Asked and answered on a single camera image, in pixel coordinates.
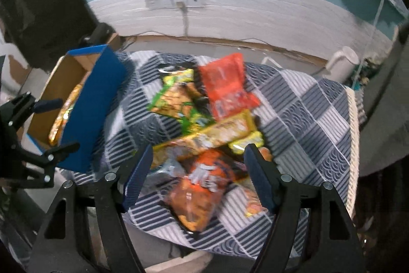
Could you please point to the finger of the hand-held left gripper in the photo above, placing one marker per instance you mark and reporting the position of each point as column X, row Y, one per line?
column 48, row 105
column 60, row 150

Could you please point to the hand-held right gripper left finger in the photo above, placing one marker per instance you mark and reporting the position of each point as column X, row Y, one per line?
column 138, row 177

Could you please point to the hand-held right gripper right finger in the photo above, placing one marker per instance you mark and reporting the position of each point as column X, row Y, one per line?
column 259, row 180

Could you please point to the gold snack packet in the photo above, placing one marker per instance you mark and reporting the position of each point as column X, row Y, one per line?
column 64, row 119

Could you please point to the blue cardboard box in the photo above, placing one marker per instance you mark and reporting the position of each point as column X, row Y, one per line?
column 92, row 106

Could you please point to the red snack packet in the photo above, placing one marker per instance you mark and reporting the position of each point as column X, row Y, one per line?
column 223, row 84

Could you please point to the yellow orange snack packet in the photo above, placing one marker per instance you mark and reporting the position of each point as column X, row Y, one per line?
column 254, row 207

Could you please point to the silver grey snack packet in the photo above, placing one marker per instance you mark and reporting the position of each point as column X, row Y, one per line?
column 166, row 174

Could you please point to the small yellow snack packet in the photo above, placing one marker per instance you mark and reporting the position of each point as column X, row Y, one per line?
column 246, row 142

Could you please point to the long yellow snack packet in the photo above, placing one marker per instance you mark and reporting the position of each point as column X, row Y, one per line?
column 217, row 132

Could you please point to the checked navy white cloth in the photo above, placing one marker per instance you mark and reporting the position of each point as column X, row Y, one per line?
column 303, row 119

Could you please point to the green snack packet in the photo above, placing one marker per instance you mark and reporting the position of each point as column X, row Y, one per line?
column 172, row 97

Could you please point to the brown cardboard box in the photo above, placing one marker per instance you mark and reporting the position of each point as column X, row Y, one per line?
column 114, row 42

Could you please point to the black monitor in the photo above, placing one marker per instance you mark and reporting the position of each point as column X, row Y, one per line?
column 41, row 4

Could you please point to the white electric kettle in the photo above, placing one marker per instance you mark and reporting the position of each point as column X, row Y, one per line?
column 343, row 63

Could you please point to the black round mount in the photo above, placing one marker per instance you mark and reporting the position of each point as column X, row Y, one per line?
column 97, row 33

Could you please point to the white wall socket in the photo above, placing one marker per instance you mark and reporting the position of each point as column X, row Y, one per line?
column 195, row 0
column 166, row 1
column 179, row 0

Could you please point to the white wall power strip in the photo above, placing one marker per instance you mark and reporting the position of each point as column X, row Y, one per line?
column 184, row 20

